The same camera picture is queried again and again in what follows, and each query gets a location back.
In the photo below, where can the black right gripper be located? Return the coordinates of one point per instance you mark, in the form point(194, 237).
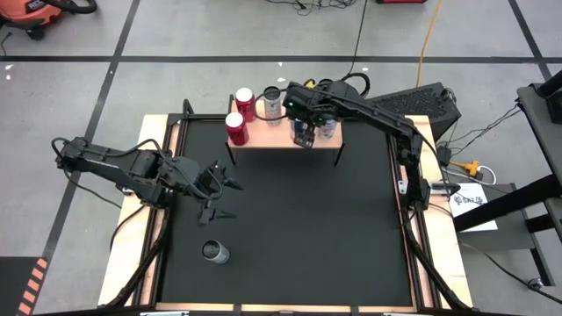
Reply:
point(303, 105)

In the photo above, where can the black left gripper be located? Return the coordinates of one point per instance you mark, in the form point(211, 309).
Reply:
point(199, 180)

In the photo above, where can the dark can white lid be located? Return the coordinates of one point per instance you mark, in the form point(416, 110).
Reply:
point(299, 129)

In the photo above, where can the white Celsius Peach Vibe can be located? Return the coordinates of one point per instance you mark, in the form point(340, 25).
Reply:
point(272, 103)
point(325, 83)

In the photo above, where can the white Celsius energy can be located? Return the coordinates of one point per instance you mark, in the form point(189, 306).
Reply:
point(328, 131)

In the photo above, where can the red Coca-Cola Zero can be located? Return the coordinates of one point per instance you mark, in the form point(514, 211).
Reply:
point(246, 103)
point(237, 131)

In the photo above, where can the silver Celsius can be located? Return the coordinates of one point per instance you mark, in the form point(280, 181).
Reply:
point(217, 254)

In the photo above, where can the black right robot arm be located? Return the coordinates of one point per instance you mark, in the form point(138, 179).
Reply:
point(382, 116)

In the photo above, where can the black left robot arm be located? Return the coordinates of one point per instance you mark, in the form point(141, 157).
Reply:
point(110, 169)

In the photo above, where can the wooden shelf black metal legs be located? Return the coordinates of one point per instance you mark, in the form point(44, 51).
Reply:
point(268, 138)

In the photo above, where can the black table mat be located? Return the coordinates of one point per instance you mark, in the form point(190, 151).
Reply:
point(307, 228)

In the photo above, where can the black perforated panel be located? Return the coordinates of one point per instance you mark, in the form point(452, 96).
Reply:
point(417, 103)

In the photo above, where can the red box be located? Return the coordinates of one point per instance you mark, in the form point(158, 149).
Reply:
point(401, 1)

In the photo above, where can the yellow power plug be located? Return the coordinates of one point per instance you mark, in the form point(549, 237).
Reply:
point(472, 167)

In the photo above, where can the white printed paper sheet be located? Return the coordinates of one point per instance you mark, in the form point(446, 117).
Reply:
point(476, 217)

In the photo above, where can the black orange striped mat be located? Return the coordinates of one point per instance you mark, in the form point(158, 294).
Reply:
point(13, 285)

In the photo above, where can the black metal stand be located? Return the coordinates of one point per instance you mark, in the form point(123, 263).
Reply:
point(538, 131)

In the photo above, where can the orange shop vacuum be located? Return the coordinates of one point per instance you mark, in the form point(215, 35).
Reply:
point(30, 13)

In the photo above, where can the silver metal bracket plate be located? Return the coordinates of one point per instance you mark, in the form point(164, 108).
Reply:
point(403, 186)

